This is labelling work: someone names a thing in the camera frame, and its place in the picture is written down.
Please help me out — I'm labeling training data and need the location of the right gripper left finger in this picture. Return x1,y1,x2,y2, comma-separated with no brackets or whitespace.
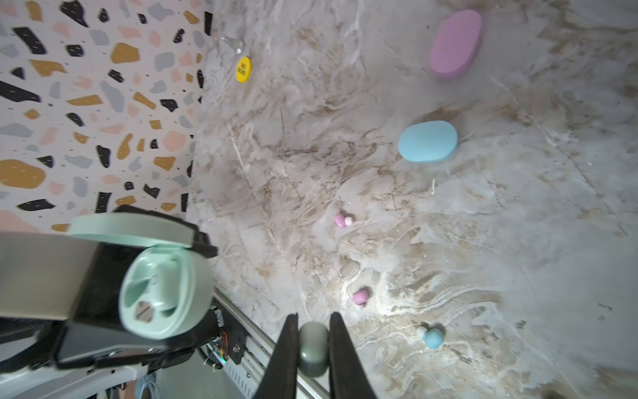
254,314,299,399

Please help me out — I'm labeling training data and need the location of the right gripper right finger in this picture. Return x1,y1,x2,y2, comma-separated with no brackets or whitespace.
329,312,377,399

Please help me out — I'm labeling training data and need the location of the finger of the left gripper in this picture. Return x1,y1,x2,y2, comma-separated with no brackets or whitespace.
74,205,219,319
54,309,219,369

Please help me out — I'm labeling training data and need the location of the mint green charging case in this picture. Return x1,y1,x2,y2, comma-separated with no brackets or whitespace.
68,212,214,340

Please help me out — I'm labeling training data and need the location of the blue charging case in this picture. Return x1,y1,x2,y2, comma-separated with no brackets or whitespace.
398,121,459,163

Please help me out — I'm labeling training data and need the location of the pink charging case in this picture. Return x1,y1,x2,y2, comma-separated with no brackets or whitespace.
430,9,483,80

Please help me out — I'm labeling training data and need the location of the pink earbud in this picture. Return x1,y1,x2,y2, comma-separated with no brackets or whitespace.
334,214,354,229
352,289,370,306

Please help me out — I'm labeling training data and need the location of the blue earbud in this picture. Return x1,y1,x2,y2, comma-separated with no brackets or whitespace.
416,326,445,349

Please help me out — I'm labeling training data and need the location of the small clear cup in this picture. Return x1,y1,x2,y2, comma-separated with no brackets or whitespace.
219,33,244,55

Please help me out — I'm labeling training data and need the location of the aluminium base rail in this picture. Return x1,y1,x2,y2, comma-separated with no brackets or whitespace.
197,289,330,398

